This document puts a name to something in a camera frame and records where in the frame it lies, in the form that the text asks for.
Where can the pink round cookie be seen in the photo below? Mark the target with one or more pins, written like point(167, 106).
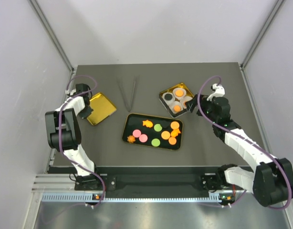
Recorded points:
point(143, 138)
point(137, 133)

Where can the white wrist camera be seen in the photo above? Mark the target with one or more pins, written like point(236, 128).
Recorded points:
point(217, 91)
point(70, 93)

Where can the dark square cookie tin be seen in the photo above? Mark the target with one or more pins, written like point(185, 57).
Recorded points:
point(182, 85)

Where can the aluminium frame post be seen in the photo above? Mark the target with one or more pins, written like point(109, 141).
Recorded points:
point(50, 32)
point(262, 32)

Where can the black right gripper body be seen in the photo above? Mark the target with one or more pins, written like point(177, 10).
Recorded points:
point(207, 106)

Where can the right aluminium frame post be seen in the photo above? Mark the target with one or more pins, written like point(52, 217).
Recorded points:
point(262, 32)

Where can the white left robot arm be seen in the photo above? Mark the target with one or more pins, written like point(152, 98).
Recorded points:
point(64, 135)

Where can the black rectangular cookie tray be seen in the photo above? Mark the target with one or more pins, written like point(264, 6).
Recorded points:
point(135, 121)

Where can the black round cookie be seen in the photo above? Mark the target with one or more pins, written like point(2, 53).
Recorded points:
point(164, 124)

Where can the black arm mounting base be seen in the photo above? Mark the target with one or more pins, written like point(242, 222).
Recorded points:
point(143, 181)

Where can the orange star flower cookie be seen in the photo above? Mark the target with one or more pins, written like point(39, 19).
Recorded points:
point(131, 139)

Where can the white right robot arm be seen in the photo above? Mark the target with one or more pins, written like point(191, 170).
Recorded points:
point(271, 179)

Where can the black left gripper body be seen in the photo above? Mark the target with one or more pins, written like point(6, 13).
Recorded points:
point(86, 111)

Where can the grey slotted cable duct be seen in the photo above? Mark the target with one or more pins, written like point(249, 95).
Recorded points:
point(94, 198)

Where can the black sandwich cookie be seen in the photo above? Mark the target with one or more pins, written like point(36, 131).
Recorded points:
point(168, 96)

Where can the gold tin lid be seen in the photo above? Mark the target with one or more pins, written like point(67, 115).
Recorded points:
point(102, 108)

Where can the round dotted orange cookie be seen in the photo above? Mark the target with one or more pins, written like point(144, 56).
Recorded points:
point(179, 92)

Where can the left aluminium frame post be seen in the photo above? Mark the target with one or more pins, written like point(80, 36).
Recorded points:
point(50, 32)

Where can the white paper cup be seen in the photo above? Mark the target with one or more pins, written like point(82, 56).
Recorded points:
point(185, 98)
point(179, 97)
point(175, 103)
point(168, 102)

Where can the green round cookie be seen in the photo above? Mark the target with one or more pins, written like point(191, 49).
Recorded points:
point(158, 127)
point(155, 142)

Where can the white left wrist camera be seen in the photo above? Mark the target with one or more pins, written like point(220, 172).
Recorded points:
point(70, 93)

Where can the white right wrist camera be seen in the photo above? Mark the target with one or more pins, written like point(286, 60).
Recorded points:
point(217, 91)

